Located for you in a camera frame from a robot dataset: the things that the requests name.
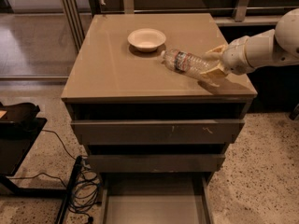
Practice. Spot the top grey drawer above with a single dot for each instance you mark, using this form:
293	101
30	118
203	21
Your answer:
154	132

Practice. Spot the grey drawer cabinet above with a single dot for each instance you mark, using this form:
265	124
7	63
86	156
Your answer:
112	81

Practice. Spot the metal bracket post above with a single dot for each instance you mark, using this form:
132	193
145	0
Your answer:
239	13

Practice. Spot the clear plastic water bottle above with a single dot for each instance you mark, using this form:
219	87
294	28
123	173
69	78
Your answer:
188	64

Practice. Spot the bottom grey open drawer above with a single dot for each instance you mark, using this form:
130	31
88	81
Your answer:
155	199

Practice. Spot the middle grey drawer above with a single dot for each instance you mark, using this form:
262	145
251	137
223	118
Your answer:
156	163

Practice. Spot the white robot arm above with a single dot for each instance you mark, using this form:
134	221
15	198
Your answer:
276	47

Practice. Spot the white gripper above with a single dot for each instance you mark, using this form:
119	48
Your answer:
234	57

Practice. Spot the white paper bowl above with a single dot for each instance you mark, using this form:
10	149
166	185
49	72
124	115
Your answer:
146	39

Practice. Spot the metal frame rail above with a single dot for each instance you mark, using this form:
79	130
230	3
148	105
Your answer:
72	15

